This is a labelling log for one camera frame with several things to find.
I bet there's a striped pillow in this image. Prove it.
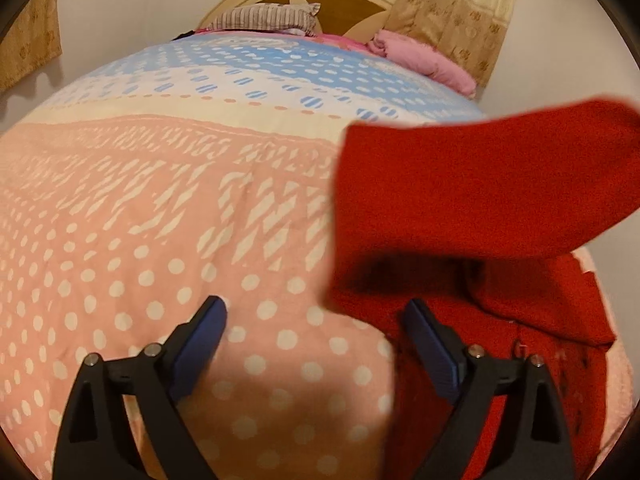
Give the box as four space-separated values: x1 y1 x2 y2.
205 3 321 36

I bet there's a red knitted sweater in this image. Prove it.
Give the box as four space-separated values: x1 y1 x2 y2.
329 99 639 479

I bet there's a polka dot bed quilt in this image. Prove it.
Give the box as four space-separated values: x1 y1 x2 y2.
1 34 634 479

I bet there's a beige side window curtain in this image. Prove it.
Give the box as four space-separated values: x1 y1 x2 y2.
0 0 62 93

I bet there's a pink pillow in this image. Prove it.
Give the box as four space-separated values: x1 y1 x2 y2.
367 29 476 99

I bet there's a right beige curtain panel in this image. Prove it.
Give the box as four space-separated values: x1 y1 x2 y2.
385 0 516 88

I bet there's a pink bed sheet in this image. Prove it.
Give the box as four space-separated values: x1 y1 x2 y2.
194 28 371 54

